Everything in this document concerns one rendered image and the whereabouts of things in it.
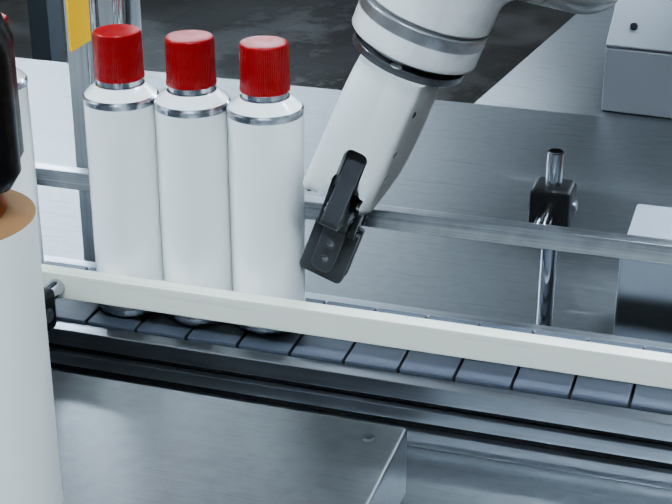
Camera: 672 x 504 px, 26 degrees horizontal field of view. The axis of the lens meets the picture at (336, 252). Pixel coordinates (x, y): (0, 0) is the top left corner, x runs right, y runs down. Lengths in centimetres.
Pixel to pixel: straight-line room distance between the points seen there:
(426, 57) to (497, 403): 23
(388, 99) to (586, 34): 103
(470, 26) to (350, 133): 10
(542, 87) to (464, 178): 30
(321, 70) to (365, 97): 357
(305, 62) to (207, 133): 358
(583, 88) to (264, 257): 78
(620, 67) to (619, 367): 71
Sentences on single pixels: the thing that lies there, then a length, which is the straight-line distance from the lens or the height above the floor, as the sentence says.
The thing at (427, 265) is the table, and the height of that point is 83.
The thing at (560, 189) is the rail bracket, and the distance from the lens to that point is 104.
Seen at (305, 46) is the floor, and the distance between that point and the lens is 471.
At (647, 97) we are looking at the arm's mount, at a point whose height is 85.
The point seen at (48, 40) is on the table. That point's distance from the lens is 313.
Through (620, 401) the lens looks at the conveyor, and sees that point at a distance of 96.
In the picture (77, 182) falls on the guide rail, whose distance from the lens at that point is 110.
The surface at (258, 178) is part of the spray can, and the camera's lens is 97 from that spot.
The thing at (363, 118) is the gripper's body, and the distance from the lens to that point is 90.
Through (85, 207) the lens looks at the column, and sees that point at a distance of 121.
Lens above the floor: 136
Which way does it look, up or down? 25 degrees down
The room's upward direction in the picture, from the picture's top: straight up
